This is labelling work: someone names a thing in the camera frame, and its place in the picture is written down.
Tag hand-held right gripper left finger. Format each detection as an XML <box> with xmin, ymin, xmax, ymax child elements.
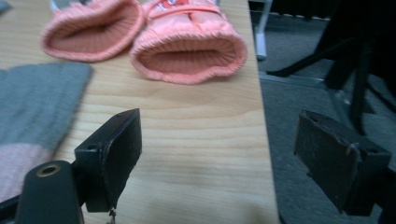
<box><xmin>74</xmin><ymin>107</ymin><xmax>143</xmax><ymax>214</ymax></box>

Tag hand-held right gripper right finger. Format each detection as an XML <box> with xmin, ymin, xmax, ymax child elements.
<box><xmin>293</xmin><ymin>109</ymin><xmax>392</xmax><ymax>217</ymax></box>

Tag plain pink glove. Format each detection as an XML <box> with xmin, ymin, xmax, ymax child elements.
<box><xmin>40</xmin><ymin>0</ymin><xmax>147</xmax><ymax>63</ymax></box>

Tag pink glove with print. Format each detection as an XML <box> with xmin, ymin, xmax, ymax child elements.
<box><xmin>130</xmin><ymin>0</ymin><xmax>248</xmax><ymax>86</ymax></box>

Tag black tripod stand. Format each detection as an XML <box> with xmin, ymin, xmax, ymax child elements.
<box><xmin>266</xmin><ymin>0</ymin><xmax>396</xmax><ymax>135</ymax></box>

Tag white desk frame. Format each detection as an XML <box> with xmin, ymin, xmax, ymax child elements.
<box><xmin>247</xmin><ymin>0</ymin><xmax>275</xmax><ymax>61</ymax></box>

